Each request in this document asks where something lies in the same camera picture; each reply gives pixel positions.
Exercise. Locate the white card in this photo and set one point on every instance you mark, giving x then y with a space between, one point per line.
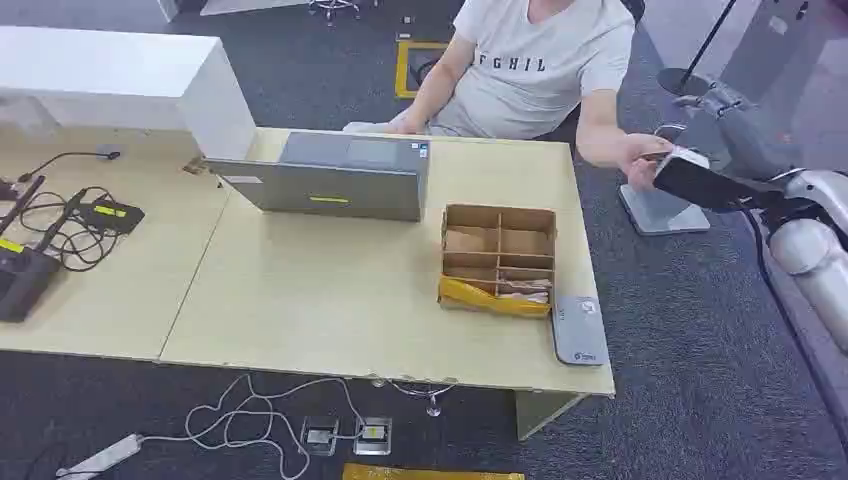
689 158

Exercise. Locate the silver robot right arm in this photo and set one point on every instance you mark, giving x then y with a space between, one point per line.
815 252

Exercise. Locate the wooden card box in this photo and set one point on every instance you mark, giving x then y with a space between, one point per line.
497 252

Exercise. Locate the grey laptop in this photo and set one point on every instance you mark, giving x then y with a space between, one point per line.
338 185

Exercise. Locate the cards stack in box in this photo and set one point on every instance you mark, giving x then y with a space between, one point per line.
526 290

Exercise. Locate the person's right hand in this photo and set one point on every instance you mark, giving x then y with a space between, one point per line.
405 124

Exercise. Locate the person's hand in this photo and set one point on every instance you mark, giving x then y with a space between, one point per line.
641 144
405 124

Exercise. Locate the yellow floor tape square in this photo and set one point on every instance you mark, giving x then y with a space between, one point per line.
401 69

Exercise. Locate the grey flat pad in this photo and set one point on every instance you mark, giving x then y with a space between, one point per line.
580 331

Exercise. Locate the person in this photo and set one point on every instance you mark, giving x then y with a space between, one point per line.
530 79

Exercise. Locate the metal floor socket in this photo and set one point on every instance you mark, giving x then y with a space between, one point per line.
373 435
320 436

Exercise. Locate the pale desk leg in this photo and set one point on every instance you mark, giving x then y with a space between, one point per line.
540 414

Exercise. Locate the yellow floor tape strip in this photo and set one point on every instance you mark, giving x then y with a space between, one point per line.
430 473

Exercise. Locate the person's left hand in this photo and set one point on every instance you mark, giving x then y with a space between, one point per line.
641 144

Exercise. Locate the chair wheel base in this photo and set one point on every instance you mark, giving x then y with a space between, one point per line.
333 8

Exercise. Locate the black round floor stand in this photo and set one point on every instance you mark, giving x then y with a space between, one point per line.
686 79

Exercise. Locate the black power adapter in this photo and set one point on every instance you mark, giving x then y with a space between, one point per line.
112 215

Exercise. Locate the white cabinet block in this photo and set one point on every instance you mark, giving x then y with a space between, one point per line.
119 79

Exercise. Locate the white power strip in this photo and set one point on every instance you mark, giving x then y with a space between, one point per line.
102 457

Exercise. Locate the black device with yellow label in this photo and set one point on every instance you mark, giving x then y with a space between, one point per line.
23 281

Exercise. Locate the grey stand base plate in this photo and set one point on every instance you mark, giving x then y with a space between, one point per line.
662 215

